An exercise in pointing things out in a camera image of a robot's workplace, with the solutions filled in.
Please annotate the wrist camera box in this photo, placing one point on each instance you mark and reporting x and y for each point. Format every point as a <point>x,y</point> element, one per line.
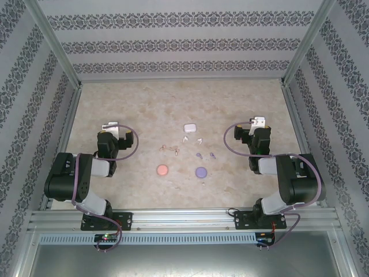
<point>111,128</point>
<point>258,122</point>

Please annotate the grey sheet metal shelf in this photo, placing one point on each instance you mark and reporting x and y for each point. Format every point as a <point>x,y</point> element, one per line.
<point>184,262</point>

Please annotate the pink earbud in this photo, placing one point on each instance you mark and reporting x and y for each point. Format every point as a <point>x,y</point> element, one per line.
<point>162,148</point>
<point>175,151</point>

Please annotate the pink round charging case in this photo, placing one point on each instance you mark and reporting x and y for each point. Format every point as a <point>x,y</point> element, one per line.
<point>162,170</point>

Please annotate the aluminium table side rail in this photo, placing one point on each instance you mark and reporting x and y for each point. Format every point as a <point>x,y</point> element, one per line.
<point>293,115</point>
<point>70,115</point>

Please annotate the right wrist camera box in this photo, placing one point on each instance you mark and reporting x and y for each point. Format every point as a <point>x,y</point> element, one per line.
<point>258,122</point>

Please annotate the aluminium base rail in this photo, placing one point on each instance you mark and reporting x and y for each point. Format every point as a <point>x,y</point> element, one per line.
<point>184,219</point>

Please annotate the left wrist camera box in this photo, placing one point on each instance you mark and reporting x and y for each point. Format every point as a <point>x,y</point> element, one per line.
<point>111,128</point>

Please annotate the aluminium frame post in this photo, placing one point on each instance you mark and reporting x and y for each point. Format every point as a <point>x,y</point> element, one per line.
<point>57,49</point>
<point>305,40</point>

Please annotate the purple round charging case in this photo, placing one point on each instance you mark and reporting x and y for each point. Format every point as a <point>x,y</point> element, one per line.
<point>201,172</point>

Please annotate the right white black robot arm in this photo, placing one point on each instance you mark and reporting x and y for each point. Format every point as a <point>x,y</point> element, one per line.
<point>302,184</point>

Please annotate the white earbud charging case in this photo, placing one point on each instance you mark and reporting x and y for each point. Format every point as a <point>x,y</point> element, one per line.
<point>190,127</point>

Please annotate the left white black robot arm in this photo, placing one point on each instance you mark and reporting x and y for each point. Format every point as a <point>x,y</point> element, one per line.
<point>63,179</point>

